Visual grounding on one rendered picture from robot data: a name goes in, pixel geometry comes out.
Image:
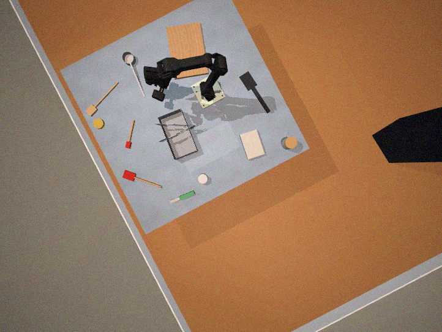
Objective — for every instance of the yellow round disc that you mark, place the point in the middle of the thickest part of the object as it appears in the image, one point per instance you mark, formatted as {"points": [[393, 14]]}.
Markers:
{"points": [[98, 123]]}

